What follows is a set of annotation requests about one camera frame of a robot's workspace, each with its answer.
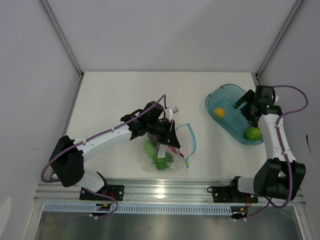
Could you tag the light green toy fruit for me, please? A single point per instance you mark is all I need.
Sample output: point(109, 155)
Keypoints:
point(254, 134)

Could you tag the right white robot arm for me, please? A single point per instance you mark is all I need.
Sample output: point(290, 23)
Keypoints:
point(280, 177)

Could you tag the clear zip bag teal zipper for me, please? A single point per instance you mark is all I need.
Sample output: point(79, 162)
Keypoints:
point(188, 146)

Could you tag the aluminium mounting rail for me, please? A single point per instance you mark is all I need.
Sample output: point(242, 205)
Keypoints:
point(140, 191)

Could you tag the red toy chili pepper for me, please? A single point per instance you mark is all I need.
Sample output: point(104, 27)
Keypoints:
point(176, 151)

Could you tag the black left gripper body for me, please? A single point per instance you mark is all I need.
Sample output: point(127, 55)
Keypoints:
point(162, 130)

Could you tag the light green toy pepper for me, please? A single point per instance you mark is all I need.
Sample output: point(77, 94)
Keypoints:
point(149, 149)

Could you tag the white slotted cable duct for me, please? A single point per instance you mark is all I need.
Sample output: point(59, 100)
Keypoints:
point(130, 208)

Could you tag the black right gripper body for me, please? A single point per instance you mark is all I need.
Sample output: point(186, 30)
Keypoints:
point(246, 110)

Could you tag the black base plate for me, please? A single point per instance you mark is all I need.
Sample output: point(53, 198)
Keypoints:
point(114, 191)
point(225, 194)

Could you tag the teal plastic tub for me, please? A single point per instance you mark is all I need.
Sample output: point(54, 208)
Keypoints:
point(233, 122)

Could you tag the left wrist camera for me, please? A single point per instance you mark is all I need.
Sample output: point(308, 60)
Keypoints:
point(173, 110)

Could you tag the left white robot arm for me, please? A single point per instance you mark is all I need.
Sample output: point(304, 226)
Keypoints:
point(69, 156)

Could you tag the yellow toy lemon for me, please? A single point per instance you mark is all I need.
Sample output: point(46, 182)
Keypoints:
point(220, 112)

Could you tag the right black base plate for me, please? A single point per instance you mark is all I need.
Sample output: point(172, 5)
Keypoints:
point(225, 194)

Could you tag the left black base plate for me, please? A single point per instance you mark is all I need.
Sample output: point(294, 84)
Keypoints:
point(114, 191)

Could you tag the dark green toy bell pepper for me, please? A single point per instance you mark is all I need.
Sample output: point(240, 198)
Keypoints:
point(163, 163)

